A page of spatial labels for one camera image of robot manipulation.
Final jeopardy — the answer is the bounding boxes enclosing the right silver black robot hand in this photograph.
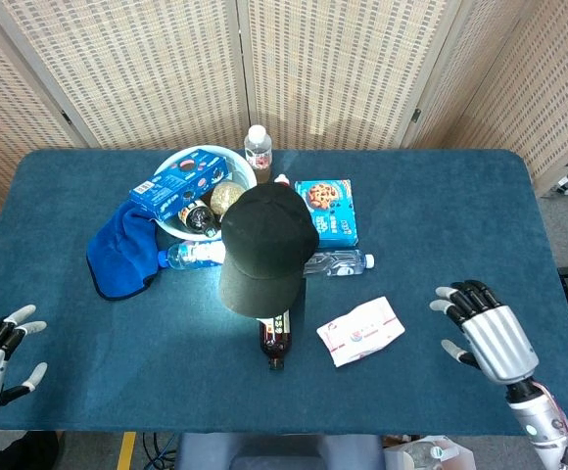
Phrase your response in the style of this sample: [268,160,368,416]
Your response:
[429,279,541,386]

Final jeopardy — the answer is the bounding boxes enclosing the black baseball cap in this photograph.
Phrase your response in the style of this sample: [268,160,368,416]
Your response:
[218,183,320,318]

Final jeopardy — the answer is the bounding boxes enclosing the clear water bottle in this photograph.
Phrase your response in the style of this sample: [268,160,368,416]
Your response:
[303,249,376,278]

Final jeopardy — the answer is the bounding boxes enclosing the blue chocolate chip cookie box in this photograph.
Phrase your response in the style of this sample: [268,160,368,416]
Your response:
[294,178,359,249]

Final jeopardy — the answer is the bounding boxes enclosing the dark soda bottle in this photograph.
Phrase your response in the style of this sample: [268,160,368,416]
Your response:
[256,310,293,372]

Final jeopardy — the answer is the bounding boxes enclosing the blue sandwich cookie box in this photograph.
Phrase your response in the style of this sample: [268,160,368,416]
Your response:
[128,155,231,221]

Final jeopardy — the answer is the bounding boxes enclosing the black bag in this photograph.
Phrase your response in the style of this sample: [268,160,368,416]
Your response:
[0,430,63,470]

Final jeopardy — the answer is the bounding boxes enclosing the pink white wet wipes pack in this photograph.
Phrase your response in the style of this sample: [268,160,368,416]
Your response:
[315,295,406,368]

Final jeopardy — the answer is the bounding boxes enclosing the blue towel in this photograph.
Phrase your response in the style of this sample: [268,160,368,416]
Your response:
[85,199,167,302]

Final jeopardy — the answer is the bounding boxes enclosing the water bottle with blue label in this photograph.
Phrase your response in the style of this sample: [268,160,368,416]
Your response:
[157,239,227,271]

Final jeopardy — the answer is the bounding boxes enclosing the dark round glass bottle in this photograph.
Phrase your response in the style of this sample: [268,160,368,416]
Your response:
[177,198,221,240]

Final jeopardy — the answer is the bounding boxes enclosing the gold foil wrapped ball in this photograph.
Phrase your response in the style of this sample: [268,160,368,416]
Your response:
[210,180,247,216]

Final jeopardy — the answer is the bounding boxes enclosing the white plastic basin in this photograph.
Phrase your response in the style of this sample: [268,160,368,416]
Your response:
[152,145,259,242]

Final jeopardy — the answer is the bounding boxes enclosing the woven bamboo folding screen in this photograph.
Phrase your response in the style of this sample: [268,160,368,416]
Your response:
[0,0,568,265]

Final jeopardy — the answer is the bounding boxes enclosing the floor cables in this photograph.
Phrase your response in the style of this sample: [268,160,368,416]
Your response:
[141,432,180,470]

